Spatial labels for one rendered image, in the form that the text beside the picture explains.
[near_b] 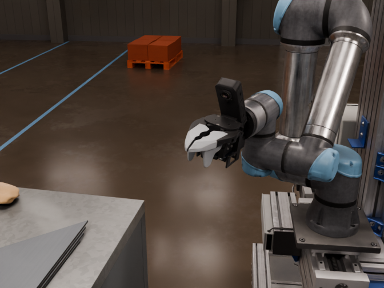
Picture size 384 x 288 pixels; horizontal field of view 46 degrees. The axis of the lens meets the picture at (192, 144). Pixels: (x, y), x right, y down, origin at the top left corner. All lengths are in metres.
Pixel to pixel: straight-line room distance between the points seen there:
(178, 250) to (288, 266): 0.78
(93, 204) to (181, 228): 1.84
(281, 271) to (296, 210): 1.14
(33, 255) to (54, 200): 0.32
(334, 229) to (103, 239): 0.63
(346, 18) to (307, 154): 0.35
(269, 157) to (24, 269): 0.63
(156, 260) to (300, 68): 1.97
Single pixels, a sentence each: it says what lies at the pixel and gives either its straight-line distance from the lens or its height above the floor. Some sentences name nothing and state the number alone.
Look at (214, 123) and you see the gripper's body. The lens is 0.86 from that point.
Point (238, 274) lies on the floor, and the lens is 2.85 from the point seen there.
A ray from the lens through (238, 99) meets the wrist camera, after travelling 0.86.
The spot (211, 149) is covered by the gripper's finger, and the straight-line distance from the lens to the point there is 0.82.
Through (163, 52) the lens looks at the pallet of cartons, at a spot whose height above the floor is 0.28.
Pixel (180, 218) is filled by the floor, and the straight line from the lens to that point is 3.36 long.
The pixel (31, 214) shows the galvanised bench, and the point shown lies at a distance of 1.45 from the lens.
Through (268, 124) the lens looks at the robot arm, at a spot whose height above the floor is 1.41.
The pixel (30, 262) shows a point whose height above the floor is 1.07.
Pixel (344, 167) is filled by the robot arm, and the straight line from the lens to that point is 1.26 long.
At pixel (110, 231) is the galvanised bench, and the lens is 1.31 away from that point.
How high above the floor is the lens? 1.76
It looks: 22 degrees down
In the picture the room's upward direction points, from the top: straight up
